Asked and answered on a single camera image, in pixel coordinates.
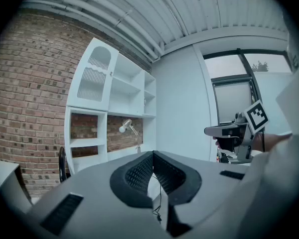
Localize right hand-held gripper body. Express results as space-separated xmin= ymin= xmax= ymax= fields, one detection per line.
xmin=204 ymin=100 xmax=270 ymax=161

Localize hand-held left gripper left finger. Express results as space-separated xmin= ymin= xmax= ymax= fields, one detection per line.
xmin=109 ymin=150 xmax=154 ymax=209

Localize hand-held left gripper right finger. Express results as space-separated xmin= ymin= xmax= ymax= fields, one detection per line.
xmin=152 ymin=150 xmax=203 ymax=238

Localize silver gooseneck table lamp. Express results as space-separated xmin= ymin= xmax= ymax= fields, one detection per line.
xmin=118 ymin=119 xmax=143 ymax=154

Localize person's right forearm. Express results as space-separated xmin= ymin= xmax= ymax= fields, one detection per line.
xmin=251 ymin=132 xmax=294 ymax=154

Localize black framed window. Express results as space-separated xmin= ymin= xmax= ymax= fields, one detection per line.
xmin=202 ymin=48 xmax=294 ymax=132

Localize black chair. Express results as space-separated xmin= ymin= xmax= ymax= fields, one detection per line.
xmin=58 ymin=146 xmax=72 ymax=184

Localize person's white shirt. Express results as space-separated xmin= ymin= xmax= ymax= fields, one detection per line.
xmin=235 ymin=28 xmax=299 ymax=239

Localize white shelf cabinet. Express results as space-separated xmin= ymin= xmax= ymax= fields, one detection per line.
xmin=64 ymin=37 xmax=157 ymax=177

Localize white side table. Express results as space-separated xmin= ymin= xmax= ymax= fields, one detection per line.
xmin=0 ymin=159 xmax=33 ymax=210

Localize white ceiling pipes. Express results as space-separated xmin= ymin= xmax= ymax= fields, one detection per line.
xmin=21 ymin=0 xmax=162 ymax=62

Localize thin black cable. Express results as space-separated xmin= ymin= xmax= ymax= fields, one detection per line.
xmin=151 ymin=174 xmax=163 ymax=222

